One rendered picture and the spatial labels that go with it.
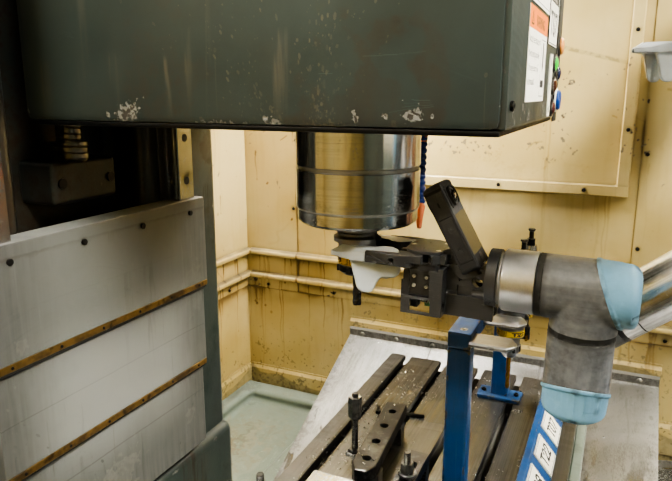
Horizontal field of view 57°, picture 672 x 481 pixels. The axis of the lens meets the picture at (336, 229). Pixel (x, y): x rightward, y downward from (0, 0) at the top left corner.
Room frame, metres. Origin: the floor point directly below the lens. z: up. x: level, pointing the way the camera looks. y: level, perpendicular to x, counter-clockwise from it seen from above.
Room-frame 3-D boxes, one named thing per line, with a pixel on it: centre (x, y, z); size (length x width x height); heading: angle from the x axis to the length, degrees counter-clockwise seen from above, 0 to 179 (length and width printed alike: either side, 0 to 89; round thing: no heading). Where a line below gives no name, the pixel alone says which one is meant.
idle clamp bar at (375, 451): (1.10, -0.09, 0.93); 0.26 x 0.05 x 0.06; 160
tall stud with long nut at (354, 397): (1.14, -0.04, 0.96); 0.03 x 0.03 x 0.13
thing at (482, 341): (0.96, -0.26, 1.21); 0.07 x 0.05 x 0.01; 65
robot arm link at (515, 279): (0.72, -0.22, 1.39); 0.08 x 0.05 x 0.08; 155
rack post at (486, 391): (1.38, -0.39, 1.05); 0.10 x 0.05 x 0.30; 65
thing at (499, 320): (1.06, -0.30, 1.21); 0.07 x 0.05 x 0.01; 65
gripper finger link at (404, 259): (0.75, -0.08, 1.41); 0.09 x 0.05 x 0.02; 79
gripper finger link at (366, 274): (0.77, -0.04, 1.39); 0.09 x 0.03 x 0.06; 79
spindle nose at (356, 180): (0.80, -0.03, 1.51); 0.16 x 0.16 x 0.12
